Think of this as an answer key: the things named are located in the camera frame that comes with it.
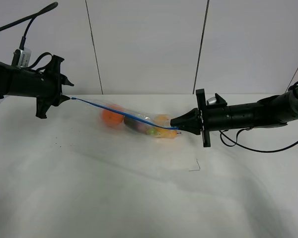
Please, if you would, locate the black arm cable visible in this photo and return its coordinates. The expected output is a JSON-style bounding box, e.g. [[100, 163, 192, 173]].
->
[[0, 1, 59, 50], [220, 80, 298, 152]]

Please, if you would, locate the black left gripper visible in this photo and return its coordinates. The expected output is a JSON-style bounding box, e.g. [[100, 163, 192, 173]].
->
[[28, 55, 74, 119]]

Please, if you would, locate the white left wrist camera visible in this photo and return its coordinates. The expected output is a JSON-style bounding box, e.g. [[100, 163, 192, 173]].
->
[[11, 48, 31, 68]]

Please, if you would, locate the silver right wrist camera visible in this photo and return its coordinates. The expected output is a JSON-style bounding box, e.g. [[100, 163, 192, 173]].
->
[[207, 97, 217, 105]]

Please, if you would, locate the clear zip bag blue strip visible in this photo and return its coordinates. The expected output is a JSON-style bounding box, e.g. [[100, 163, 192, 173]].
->
[[71, 97, 181, 139]]

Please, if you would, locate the orange fruit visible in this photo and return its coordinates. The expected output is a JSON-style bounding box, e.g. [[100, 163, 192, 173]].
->
[[101, 109, 124, 127]]

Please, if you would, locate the purple eggplant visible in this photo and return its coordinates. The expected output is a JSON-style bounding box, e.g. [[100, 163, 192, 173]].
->
[[123, 117, 156, 135]]

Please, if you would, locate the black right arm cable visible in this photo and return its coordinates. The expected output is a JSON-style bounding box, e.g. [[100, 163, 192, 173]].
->
[[220, 80, 298, 152]]

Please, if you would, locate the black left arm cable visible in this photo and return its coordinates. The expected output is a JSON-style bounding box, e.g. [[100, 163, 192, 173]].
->
[[0, 1, 59, 50]]

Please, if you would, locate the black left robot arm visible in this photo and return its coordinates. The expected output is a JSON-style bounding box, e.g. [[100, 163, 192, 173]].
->
[[0, 55, 74, 119]]

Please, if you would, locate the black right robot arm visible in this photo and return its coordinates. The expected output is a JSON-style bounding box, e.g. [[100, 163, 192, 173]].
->
[[170, 81, 298, 147]]

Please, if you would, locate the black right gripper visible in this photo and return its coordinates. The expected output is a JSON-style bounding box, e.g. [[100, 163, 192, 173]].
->
[[170, 89, 230, 148]]

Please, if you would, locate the yellow pear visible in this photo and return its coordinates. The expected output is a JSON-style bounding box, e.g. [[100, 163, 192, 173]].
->
[[146, 114, 181, 139]]

